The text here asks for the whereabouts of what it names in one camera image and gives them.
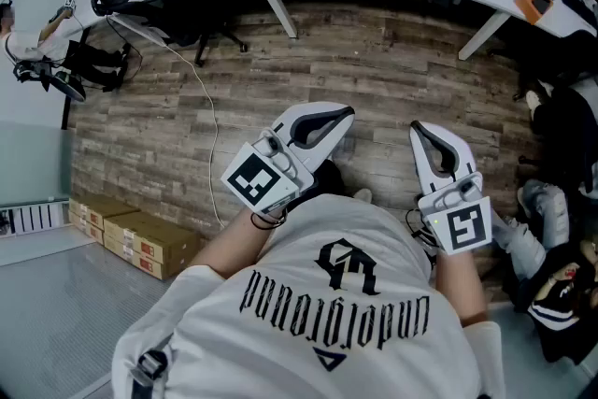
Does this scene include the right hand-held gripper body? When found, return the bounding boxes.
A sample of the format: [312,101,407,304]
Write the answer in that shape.
[417,172,494,256]

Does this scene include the person's left forearm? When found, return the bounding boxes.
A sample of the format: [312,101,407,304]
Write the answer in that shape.
[189,205,287,281]

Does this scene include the white floor cable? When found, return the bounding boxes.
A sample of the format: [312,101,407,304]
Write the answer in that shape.
[107,13,226,229]

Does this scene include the black office chair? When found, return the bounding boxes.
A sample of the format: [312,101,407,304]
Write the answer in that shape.
[91,0,249,69]

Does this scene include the black cable bundle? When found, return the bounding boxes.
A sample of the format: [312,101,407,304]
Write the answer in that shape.
[405,207,438,257]

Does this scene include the orange box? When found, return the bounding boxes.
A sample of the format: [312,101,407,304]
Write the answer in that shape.
[513,0,555,25]

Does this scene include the white printed T-shirt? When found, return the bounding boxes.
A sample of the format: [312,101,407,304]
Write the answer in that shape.
[111,193,508,399]

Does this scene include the person's right forearm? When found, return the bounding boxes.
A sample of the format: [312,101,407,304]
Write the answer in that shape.
[434,247,490,328]

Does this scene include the black trousers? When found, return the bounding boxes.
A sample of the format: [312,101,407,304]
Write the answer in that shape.
[311,157,349,202]

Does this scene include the black wrist cord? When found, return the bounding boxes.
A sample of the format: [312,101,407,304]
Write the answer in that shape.
[250,206,289,231]

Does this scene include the black strap buckle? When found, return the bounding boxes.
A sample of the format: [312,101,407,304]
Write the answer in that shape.
[133,348,169,389]

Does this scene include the white table leg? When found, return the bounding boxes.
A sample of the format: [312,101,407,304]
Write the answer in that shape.
[255,0,299,39]
[457,8,513,61]

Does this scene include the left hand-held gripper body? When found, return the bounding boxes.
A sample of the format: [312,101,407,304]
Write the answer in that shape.
[220,128,319,216]

